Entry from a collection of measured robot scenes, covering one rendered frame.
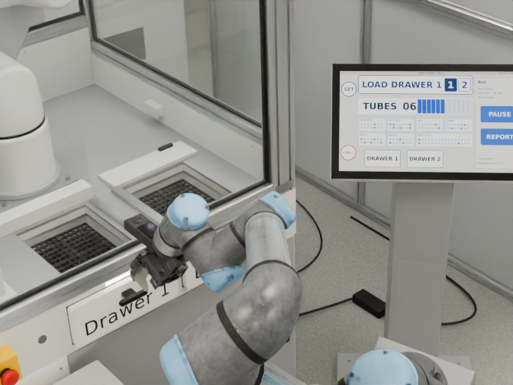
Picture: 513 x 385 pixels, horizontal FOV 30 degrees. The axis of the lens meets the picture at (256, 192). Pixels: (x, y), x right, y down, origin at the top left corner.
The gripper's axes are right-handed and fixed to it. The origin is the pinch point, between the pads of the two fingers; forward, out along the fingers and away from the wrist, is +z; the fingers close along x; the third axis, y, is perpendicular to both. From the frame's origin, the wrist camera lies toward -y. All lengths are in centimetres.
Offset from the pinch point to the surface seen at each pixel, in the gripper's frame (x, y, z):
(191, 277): 17.9, 2.5, 16.3
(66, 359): -17.2, 5.3, 22.6
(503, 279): 162, 40, 85
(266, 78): 46, -26, -17
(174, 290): 12.5, 3.3, 17.2
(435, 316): 93, 40, 43
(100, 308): -8.0, 0.5, 12.4
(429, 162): 83, 8, -6
